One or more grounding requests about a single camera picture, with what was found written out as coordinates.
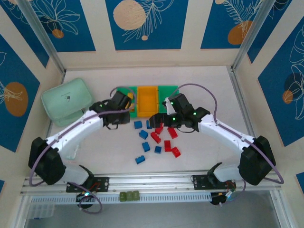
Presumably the green plastic bin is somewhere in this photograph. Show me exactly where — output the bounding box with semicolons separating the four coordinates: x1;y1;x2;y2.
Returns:
157;85;179;114
114;86;138;119

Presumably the orange plastic bin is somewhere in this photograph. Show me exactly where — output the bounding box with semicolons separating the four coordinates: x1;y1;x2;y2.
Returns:
136;85;159;118

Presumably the mint green zip pouch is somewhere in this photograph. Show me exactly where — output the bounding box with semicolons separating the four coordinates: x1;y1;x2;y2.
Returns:
41;77;93;127

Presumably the black controller board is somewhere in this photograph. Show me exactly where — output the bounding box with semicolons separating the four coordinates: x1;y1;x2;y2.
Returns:
76;191;96;203
210;191;233;207

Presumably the clear plastic organizer box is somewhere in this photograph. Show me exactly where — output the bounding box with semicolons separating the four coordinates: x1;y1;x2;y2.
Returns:
25;203;56;220

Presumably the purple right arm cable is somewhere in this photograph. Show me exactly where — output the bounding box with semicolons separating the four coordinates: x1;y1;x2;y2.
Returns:
175;83;285;207

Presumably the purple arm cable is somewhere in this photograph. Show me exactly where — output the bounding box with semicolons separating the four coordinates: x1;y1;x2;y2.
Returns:
175;83;285;207
29;85;138;214

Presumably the wide aluminium mounting rail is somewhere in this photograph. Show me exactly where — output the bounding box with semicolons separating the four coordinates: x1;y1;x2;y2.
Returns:
20;170;283;197

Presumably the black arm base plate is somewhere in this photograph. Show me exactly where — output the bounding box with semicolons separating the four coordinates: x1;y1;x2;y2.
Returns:
192;174;238;190
66;177;110;193

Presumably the white slotted cable duct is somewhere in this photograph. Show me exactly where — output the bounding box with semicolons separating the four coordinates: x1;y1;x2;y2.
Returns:
30;192;212;204

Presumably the aluminium frame post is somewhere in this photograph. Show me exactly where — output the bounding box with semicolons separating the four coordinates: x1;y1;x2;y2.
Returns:
18;0;67;75
231;0;274;72

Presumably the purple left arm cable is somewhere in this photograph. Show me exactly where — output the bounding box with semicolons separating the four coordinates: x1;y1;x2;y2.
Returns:
29;85;138;214

